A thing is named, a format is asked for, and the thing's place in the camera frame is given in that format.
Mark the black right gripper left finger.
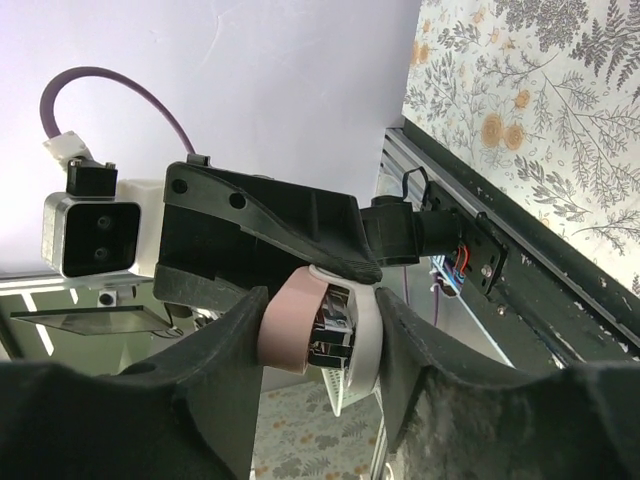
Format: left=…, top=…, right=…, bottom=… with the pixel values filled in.
left=1, top=287, right=268, bottom=479

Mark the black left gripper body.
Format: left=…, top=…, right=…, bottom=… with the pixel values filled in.
left=157, top=200, right=310, bottom=290

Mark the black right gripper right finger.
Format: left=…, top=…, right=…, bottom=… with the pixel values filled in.
left=376, top=288, right=639, bottom=479

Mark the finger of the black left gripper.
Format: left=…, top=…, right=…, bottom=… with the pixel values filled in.
left=163, top=162, right=382, bottom=286
left=153, top=263, right=270, bottom=310

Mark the floral patterned table mat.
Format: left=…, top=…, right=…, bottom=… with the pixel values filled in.
left=252, top=0, right=640, bottom=480

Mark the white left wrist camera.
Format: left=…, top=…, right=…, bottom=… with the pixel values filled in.
left=41, top=158, right=164, bottom=278

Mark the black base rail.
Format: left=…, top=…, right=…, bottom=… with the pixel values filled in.
left=372, top=127, right=639, bottom=374

